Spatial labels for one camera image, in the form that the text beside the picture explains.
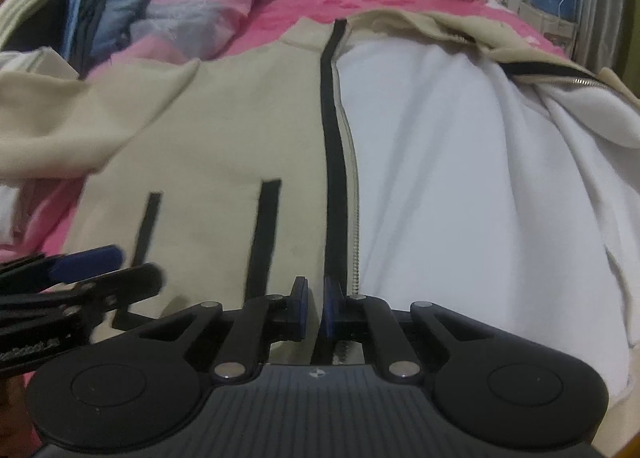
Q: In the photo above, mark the beige zip jacket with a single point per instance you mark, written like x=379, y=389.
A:
x=225, y=138

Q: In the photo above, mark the grey curtain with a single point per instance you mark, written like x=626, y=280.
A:
x=600, y=3

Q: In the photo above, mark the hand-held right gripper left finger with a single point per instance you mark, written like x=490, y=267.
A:
x=300, y=308

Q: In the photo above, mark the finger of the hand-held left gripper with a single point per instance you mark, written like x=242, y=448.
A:
x=130, y=283
x=90, y=258

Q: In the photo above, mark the pink floral blanket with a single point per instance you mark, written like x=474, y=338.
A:
x=280, y=13

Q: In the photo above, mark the black folded garment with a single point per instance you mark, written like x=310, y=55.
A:
x=45, y=36

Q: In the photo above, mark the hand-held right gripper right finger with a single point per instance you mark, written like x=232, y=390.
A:
x=332, y=308

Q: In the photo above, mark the light blue folded garment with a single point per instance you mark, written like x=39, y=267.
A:
x=77, y=3

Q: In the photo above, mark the navy folded garment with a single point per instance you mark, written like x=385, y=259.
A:
x=95, y=13

